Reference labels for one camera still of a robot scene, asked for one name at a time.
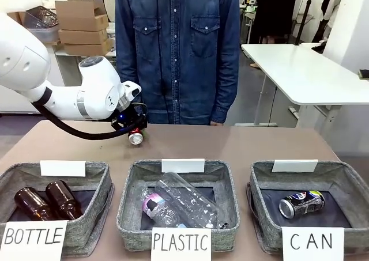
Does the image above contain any person in denim shirt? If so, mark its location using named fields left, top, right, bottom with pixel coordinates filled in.
left=114, top=0, right=242, bottom=126

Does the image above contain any black mesh plastic basket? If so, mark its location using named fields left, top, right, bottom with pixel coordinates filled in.
left=21, top=7, right=59, bottom=29

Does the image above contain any plastic bottle with pink label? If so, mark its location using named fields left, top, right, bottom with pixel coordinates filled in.
left=140, top=187, right=187, bottom=228

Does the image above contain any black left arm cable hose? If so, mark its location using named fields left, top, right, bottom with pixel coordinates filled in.
left=31, top=99, right=148, bottom=141

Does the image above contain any black tripod pole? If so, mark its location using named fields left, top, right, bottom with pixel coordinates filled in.
left=293, top=0, right=317, bottom=46

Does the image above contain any blank white card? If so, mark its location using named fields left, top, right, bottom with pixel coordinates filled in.
left=161, top=158, right=206, bottom=173
left=39, top=160, right=87, bottom=177
left=272, top=158, right=319, bottom=173

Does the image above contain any black strap on left arm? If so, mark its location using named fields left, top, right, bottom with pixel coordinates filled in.
left=39, top=87, right=53, bottom=104

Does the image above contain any grey fabric basket labelled can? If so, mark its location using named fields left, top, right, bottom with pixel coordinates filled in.
left=246, top=160, right=369, bottom=255

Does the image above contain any white side desk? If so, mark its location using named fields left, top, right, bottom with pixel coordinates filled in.
left=43, top=40, right=69, bottom=88

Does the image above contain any flat closed cardboard box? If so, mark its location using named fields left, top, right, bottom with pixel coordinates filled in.
left=58, top=27, right=110, bottom=45
left=63, top=38, right=115, bottom=56

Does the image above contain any large clear plastic bottle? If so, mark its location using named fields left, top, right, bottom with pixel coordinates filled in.
left=154, top=172, right=219, bottom=229

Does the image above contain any white paper sign CAN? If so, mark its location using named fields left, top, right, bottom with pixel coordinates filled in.
left=281, top=226, right=345, bottom=261

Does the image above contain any white paper sign BOTTLE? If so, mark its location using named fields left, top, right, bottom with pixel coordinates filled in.
left=0, top=219, right=69, bottom=261

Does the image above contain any grey fabric basket labelled bottle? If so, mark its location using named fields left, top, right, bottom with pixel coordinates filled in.
left=0, top=160, right=115, bottom=258

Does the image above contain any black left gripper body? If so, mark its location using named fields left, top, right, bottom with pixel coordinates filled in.
left=111, top=102, right=149, bottom=135

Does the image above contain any clear plastic storage bin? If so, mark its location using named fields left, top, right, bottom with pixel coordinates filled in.
left=33, top=26, right=61, bottom=43

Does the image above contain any crushed red soda can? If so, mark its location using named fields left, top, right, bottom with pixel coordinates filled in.
left=128, top=130, right=145, bottom=146

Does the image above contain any grey fabric basket labelled plastic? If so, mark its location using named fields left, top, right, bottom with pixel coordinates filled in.
left=116, top=158, right=241, bottom=252

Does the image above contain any open cardboard box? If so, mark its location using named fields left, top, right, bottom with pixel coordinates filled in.
left=54, top=0, right=110, bottom=32

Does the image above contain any brown glass bottle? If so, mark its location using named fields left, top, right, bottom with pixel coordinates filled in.
left=14, top=187, right=56, bottom=222
left=45, top=180, right=84, bottom=221

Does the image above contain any background person in black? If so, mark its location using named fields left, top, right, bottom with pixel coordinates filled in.
left=251, top=0, right=299, bottom=44

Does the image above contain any small upright cardboard box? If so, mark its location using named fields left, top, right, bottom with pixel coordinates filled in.
left=6, top=11, right=28, bottom=25

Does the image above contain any white paper sign PLASTIC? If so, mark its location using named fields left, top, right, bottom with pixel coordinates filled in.
left=150, top=226, right=212, bottom=261

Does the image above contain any black soda can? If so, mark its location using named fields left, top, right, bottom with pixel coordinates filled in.
left=278, top=190, right=326, bottom=220

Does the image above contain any white office table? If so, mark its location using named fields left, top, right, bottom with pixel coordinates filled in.
left=240, top=43, right=369, bottom=128

